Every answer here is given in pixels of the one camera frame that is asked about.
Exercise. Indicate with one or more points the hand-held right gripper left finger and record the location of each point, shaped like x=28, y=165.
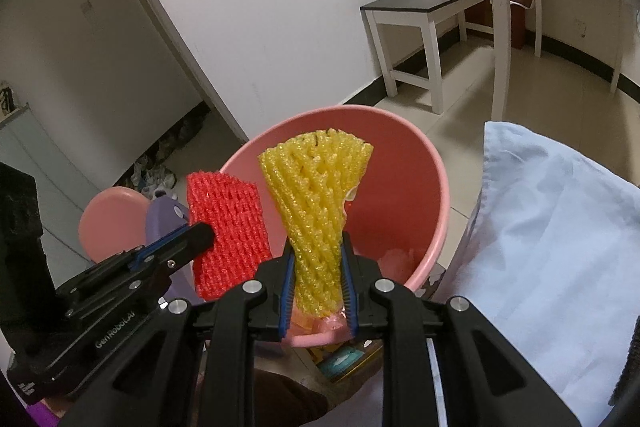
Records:
x=286, y=287

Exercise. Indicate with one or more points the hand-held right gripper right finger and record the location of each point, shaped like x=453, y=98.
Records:
x=348, y=292

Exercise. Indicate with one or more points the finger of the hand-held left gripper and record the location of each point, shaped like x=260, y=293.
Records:
x=165, y=268
x=200, y=234

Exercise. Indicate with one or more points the red foam fruit net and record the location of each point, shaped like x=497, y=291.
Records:
x=230, y=227

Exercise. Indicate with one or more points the yellow foam fruit net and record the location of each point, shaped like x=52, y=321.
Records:
x=315, y=207

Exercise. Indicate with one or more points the pink plastic bucket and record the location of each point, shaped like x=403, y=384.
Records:
x=400, y=187

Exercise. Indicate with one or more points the purple plastic stool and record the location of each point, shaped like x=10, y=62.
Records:
x=162, y=217

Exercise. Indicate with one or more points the colourful printed box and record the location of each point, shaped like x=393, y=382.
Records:
x=350, y=359

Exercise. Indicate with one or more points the pile of shoes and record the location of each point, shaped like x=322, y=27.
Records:
x=155, y=162

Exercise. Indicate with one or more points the dark cloth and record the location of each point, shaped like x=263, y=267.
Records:
x=22, y=257

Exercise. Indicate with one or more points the person's dark trouser leg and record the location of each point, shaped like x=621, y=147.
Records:
x=290, y=397

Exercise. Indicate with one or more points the white cabinet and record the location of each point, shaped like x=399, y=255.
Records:
x=20, y=142

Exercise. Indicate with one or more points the light blue floral cloth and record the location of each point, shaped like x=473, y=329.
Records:
x=550, y=257

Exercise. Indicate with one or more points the white table with glass top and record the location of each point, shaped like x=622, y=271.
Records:
x=499, y=32

